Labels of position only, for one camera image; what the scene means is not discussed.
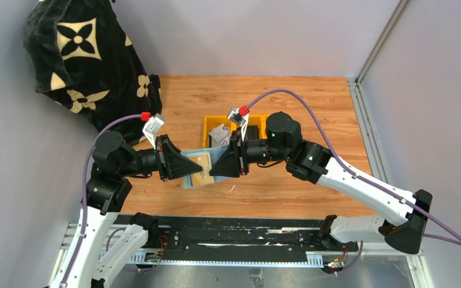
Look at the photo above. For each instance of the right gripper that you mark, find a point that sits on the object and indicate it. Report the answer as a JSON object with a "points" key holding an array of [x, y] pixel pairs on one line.
{"points": [[242, 151]]}

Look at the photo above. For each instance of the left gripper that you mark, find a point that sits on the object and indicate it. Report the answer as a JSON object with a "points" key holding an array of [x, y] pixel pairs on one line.
{"points": [[162, 157]]}

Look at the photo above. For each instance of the green leather card holder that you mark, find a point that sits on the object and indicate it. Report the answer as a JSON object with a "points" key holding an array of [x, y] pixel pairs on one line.
{"points": [[216, 153]]}

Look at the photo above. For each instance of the gold credit card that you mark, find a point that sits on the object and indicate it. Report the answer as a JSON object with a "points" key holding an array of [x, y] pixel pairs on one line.
{"points": [[203, 177]]}

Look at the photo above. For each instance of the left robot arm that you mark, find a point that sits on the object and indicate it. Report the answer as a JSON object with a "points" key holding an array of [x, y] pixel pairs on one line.
{"points": [[103, 198]]}

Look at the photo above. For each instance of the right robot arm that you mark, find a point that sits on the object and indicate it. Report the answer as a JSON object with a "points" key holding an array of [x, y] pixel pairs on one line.
{"points": [[399, 220]]}

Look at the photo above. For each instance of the silver cards in left bin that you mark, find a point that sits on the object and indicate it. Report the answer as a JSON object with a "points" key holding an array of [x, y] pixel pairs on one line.
{"points": [[219, 136]]}

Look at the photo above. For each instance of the black cards in middle bin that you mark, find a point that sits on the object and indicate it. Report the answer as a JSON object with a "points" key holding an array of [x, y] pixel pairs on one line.
{"points": [[252, 132]]}

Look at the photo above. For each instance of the left yellow plastic bin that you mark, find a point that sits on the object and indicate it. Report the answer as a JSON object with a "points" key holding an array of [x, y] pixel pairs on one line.
{"points": [[210, 123]]}

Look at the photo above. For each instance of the yellow plastic bin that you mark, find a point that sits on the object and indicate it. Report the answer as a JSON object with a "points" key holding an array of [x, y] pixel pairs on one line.
{"points": [[260, 121], [210, 123]]}

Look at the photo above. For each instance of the middle yellow plastic bin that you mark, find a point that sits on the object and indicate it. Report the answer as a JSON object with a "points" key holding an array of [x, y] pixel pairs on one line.
{"points": [[260, 121]]}

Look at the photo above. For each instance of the black floral patterned blanket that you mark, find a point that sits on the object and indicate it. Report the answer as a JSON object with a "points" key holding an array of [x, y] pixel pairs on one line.
{"points": [[84, 61]]}

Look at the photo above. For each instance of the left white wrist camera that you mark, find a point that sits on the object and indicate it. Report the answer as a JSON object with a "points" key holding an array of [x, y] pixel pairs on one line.
{"points": [[153, 124]]}

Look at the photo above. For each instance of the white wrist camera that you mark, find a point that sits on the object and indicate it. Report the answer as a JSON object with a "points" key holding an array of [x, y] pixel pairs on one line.
{"points": [[153, 124], [240, 116]]}

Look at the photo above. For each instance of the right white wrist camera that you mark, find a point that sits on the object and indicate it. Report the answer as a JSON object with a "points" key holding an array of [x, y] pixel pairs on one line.
{"points": [[240, 116]]}

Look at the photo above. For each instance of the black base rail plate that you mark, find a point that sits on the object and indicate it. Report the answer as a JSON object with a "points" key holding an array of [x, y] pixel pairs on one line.
{"points": [[253, 240]]}

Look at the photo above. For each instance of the aluminium frame rail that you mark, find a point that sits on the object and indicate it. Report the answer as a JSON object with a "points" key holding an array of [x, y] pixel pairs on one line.
{"points": [[359, 99]]}

